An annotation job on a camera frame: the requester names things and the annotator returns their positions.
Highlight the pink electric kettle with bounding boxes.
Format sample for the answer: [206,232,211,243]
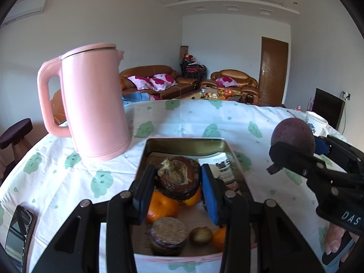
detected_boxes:
[38,43,133,162]

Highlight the dark wooden stool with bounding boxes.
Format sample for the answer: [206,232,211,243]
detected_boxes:
[0,119,33,160]

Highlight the wooden coffee table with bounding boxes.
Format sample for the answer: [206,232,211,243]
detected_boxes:
[172,88,242,103]

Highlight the person's right hand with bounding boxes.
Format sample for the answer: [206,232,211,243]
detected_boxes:
[324,222,347,256]

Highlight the small brown fruit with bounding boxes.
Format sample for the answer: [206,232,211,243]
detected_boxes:
[189,227,213,246]

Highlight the brown leather sofa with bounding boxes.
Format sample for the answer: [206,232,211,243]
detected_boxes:
[119,65,200,100]

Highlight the pink metal tin box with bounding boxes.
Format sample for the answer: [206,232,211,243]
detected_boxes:
[133,138,258,273]

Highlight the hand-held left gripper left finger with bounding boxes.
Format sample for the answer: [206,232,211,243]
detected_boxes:
[31,164,158,273]

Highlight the black power cable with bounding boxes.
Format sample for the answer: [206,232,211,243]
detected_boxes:
[341,98,348,133]

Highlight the black smartphone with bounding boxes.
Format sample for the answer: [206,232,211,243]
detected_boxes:
[4,205,37,270]

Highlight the black television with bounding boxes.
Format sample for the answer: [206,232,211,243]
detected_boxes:
[311,88,345,130]

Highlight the purple passion fruit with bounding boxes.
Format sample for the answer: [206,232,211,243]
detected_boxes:
[270,117,316,155]

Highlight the white air conditioner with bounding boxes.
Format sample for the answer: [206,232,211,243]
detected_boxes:
[1,0,47,26]

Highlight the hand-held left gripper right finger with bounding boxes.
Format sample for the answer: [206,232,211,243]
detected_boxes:
[200,163,326,273]

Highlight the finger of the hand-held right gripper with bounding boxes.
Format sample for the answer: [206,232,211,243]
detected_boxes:
[314,134,364,174]
[267,141,349,182]

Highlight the white tablecloth green print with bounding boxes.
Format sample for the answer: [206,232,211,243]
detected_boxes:
[0,99,359,273]

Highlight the brown wooden door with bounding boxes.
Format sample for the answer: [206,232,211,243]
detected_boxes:
[260,36,289,106]

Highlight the stacked dark chairs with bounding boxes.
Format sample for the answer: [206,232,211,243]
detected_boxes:
[180,60,207,81]

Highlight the brown leather armchair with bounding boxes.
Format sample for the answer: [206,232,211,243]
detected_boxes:
[200,69,260,106]

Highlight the pink floral cushion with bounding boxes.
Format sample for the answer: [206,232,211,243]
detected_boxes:
[215,77,238,87]
[127,75,155,91]
[149,73,178,91]

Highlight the white mug blue print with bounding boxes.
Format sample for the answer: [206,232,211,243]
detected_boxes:
[304,111,329,137]

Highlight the blue clothing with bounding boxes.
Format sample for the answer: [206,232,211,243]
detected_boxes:
[122,92,155,103]

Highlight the orange mandarin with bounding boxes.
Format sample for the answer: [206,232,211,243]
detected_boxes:
[182,186,203,207]
[212,227,227,252]
[146,190,180,225]

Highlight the printed paper leaflet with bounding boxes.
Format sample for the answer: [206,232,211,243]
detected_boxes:
[199,151,239,191]

